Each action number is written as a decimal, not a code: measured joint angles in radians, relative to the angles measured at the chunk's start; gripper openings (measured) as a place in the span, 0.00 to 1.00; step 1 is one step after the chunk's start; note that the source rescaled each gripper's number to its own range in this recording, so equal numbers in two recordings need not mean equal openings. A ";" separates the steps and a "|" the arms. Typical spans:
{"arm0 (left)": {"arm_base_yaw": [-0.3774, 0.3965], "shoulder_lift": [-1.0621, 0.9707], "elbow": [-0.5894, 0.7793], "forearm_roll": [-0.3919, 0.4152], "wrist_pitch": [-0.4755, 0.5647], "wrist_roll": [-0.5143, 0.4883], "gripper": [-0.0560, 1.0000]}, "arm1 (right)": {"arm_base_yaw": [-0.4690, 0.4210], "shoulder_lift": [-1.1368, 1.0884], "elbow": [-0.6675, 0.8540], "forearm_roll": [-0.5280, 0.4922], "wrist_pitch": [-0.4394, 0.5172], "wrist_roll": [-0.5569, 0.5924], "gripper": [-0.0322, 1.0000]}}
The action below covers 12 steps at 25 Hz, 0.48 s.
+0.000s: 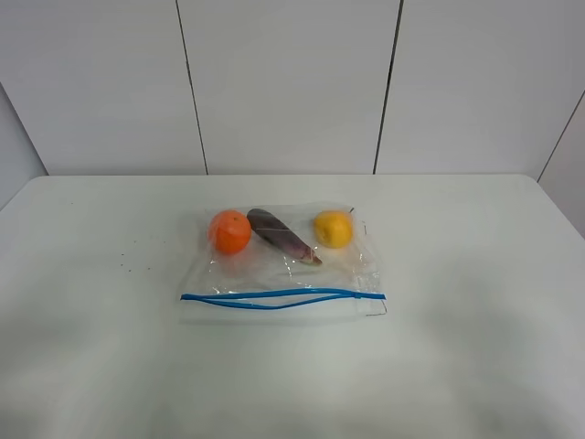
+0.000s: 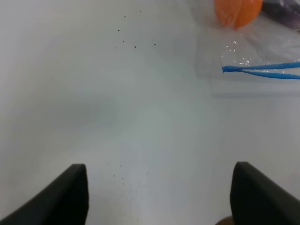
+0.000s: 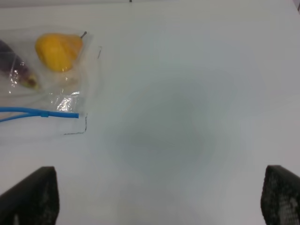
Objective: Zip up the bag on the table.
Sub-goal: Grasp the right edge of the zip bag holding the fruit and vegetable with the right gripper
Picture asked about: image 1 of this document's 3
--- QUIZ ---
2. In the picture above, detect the yellow pear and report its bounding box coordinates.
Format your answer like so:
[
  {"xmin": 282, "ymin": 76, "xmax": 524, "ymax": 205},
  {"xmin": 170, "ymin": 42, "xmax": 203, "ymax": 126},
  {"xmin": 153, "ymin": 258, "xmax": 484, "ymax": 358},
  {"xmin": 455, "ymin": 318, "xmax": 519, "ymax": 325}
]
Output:
[{"xmin": 313, "ymin": 210, "xmax": 354, "ymax": 249}]

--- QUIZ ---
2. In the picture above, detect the clear zip bag blue seal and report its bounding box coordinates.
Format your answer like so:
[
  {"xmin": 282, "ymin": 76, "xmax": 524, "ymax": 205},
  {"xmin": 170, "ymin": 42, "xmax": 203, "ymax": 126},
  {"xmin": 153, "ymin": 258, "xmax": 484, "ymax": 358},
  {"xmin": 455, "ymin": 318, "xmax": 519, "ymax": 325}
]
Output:
[{"xmin": 178, "ymin": 202, "xmax": 388, "ymax": 325}]

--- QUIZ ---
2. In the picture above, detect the orange fruit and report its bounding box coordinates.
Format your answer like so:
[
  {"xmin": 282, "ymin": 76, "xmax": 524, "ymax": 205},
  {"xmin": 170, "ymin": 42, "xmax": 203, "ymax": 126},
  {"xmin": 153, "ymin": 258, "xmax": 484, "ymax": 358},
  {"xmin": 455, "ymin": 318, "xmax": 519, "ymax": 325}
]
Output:
[{"xmin": 207, "ymin": 209, "xmax": 251, "ymax": 255}]

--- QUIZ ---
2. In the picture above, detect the purple eggplant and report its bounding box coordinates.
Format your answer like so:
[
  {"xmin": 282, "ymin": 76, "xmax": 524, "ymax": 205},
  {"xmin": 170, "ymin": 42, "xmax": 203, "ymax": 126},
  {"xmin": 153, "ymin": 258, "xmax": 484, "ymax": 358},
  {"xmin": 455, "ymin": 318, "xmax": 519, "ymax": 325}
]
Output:
[{"xmin": 247, "ymin": 208, "xmax": 322, "ymax": 266}]

